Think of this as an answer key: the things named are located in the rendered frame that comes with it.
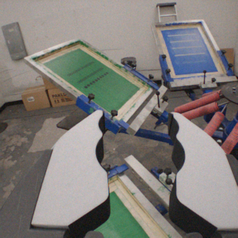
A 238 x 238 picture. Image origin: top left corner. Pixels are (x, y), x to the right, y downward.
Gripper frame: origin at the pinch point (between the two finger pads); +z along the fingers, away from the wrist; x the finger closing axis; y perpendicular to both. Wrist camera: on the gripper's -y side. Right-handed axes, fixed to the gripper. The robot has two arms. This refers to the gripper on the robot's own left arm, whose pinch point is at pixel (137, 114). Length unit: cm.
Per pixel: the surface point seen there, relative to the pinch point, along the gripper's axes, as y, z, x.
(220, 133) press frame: 58, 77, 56
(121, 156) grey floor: 169, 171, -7
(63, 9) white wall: -9, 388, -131
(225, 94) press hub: 30, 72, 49
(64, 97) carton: 168, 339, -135
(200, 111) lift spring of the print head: 42, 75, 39
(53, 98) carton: 170, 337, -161
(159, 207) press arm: 73, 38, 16
